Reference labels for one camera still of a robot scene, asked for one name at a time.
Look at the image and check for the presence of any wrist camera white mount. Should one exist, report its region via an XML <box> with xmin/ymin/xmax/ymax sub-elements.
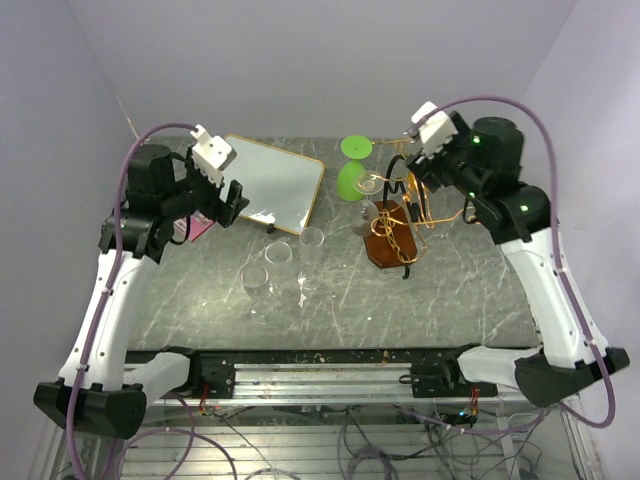
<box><xmin>191</xmin><ymin>125</ymin><xmax>237</xmax><ymax>187</ymax></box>
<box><xmin>405</xmin><ymin>101</ymin><xmax>458</xmax><ymax>160</ymax></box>

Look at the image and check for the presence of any pink sticker book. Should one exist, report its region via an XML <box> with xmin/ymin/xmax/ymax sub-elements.
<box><xmin>174</xmin><ymin>211</ymin><xmax>215</xmax><ymax>242</ymax></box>

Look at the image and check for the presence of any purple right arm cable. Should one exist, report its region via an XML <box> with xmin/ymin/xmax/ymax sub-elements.
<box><xmin>399</xmin><ymin>96</ymin><xmax>617</xmax><ymax>436</ymax></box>

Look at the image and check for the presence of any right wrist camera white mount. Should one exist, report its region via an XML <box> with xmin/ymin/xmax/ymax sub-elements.
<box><xmin>405</xmin><ymin>101</ymin><xmax>458</xmax><ymax>160</ymax></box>

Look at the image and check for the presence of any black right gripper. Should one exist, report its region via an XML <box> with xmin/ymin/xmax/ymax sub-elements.
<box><xmin>404</xmin><ymin>112</ymin><xmax>486</xmax><ymax>203</ymax></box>

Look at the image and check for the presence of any aluminium mounting rail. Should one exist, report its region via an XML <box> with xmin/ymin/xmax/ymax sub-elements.
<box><xmin>119</xmin><ymin>359</ymin><xmax>501</xmax><ymax>401</ymax></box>

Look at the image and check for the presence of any green plastic wine glass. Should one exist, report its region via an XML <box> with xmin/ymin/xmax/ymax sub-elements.
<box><xmin>336</xmin><ymin>135</ymin><xmax>373</xmax><ymax>202</ymax></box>

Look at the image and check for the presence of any gold framed whiteboard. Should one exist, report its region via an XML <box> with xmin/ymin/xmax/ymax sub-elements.
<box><xmin>224</xmin><ymin>134</ymin><xmax>325</xmax><ymax>234</ymax></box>

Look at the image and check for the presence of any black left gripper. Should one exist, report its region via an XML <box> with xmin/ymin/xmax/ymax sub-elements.
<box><xmin>163</xmin><ymin>145</ymin><xmax>251</xmax><ymax>228</ymax></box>

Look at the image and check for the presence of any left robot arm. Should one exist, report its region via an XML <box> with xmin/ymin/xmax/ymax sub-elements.
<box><xmin>34</xmin><ymin>137</ymin><xmax>249</xmax><ymax>439</ymax></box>

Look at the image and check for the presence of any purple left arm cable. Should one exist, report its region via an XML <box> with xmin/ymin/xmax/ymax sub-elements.
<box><xmin>64</xmin><ymin>122</ymin><xmax>236</xmax><ymax>480</ymax></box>

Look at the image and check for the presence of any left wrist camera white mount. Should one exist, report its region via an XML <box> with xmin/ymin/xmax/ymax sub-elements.
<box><xmin>191</xmin><ymin>125</ymin><xmax>237</xmax><ymax>187</ymax></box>

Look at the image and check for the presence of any gold wire wine glass rack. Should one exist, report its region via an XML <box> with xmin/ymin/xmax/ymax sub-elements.
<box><xmin>363</xmin><ymin>139</ymin><xmax>476</xmax><ymax>279</ymax></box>

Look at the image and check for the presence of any clear wine glass front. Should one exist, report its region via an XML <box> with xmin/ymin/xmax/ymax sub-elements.
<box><xmin>241</xmin><ymin>265</ymin><xmax>277</xmax><ymax>325</ymax></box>

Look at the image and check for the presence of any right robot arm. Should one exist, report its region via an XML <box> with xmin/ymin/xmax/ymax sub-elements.
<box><xmin>407</xmin><ymin>112</ymin><xmax>630</xmax><ymax>407</ymax></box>

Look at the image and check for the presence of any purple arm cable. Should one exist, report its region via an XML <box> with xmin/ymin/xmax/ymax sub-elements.
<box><xmin>399</xmin><ymin>96</ymin><xmax>617</xmax><ymax>436</ymax></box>
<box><xmin>64</xmin><ymin>122</ymin><xmax>236</xmax><ymax>480</ymax></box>

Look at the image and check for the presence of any clear tall flute glass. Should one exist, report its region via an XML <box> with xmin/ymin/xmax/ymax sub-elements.
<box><xmin>298</xmin><ymin>227</ymin><xmax>325</xmax><ymax>290</ymax></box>

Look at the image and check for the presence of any clear wine glass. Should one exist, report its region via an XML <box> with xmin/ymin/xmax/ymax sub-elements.
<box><xmin>350</xmin><ymin>170</ymin><xmax>385</xmax><ymax>238</ymax></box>
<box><xmin>241</xmin><ymin>265</ymin><xmax>277</xmax><ymax>325</ymax></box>
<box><xmin>264</xmin><ymin>241</ymin><xmax>293</xmax><ymax>299</ymax></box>

